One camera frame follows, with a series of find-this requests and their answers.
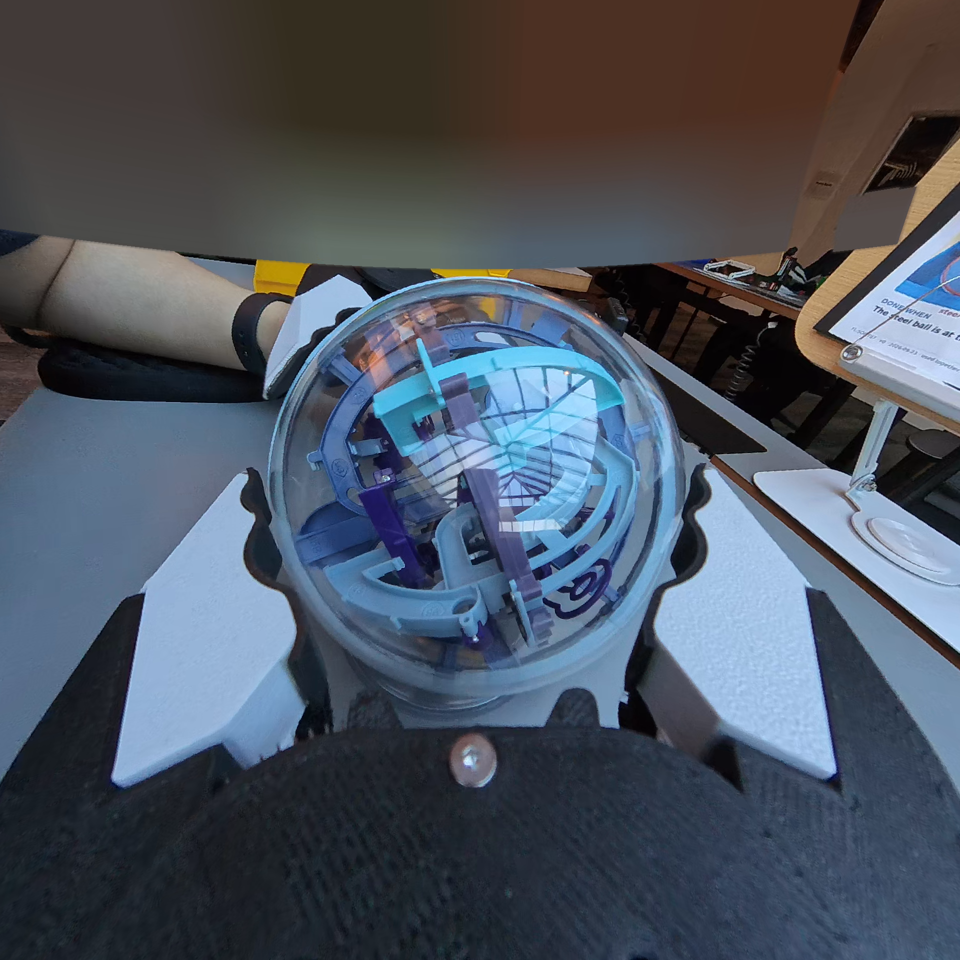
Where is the black wrist rest pad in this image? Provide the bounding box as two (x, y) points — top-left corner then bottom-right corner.
(37, 336), (265, 404)

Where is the wooden desk with clutter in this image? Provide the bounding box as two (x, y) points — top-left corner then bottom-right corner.
(652, 258), (811, 320)

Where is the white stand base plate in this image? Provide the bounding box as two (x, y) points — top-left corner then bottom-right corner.
(752, 401), (960, 588)

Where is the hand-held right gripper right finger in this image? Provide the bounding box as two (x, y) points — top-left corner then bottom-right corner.
(618, 463), (838, 783)

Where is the instruction sheet on wooden stand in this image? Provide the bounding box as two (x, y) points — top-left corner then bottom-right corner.
(793, 153), (960, 440)

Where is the black wall poster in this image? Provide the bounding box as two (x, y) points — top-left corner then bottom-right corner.
(861, 112), (960, 196)

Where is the person's left forearm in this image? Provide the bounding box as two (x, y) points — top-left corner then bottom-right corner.
(0, 234), (249, 370)

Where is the clear plastic ball stand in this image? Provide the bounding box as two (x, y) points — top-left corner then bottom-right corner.
(367, 678), (526, 714)

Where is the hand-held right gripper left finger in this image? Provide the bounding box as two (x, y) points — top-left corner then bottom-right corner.
(111, 466), (333, 789)

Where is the yellow plastic bin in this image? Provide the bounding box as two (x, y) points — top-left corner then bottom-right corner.
(253, 258), (511, 295)

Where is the clear maze ball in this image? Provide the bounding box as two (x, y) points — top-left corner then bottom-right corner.
(268, 279), (687, 695)

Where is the black smartwatch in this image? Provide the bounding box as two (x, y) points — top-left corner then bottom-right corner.
(231, 292), (295, 374)

